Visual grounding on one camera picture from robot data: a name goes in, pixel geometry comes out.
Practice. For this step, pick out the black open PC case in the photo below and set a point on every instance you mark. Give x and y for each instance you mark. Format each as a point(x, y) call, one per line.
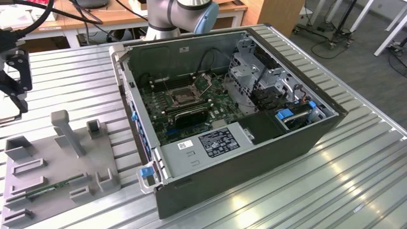
point(253, 171)

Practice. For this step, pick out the white table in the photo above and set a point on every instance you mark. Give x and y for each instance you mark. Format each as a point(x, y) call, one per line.
point(391, 35)
point(361, 15)

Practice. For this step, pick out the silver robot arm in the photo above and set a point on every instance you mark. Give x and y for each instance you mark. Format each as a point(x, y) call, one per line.
point(159, 23)

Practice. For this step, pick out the grey parts rack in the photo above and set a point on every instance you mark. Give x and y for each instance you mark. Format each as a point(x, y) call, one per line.
point(78, 167)

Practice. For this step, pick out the small silver heatsink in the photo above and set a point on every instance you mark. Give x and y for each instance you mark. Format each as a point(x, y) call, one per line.
point(219, 124)

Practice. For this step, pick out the green motherboard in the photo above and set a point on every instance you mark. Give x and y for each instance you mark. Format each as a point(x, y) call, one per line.
point(221, 107)

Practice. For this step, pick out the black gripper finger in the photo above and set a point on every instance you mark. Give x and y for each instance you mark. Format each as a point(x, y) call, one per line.
point(21, 71)
point(5, 83)

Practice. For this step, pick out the CPU socket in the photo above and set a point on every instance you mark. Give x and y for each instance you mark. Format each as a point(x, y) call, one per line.
point(184, 97)

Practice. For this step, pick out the silver metal drive cage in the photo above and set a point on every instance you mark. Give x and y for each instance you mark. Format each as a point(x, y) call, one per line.
point(241, 71)

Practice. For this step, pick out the grey round object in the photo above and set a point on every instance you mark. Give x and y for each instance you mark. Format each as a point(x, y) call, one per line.
point(92, 3)

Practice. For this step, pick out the hard disk in blue carrier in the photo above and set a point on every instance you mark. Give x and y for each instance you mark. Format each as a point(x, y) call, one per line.
point(283, 114)

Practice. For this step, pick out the blue case latch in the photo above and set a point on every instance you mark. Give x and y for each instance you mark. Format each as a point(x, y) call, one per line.
point(145, 173)

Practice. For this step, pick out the green RAM stick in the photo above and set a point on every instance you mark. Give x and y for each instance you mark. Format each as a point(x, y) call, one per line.
point(46, 189)

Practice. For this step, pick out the wooden cabinet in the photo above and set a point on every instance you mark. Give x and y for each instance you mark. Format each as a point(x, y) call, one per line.
point(279, 14)

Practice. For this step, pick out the white label strip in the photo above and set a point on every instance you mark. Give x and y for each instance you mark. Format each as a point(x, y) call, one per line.
point(359, 208)

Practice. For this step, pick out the black RAM slot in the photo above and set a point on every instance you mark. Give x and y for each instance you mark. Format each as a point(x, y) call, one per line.
point(172, 85)
point(172, 77)
point(172, 80)

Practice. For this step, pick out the blue plastic clip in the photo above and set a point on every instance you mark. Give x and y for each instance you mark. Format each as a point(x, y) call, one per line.
point(133, 115)
point(311, 106)

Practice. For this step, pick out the black rolling stand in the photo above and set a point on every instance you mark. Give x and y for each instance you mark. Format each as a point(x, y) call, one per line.
point(341, 26)

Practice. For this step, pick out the grey power supply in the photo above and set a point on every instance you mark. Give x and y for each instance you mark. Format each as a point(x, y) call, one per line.
point(184, 162)

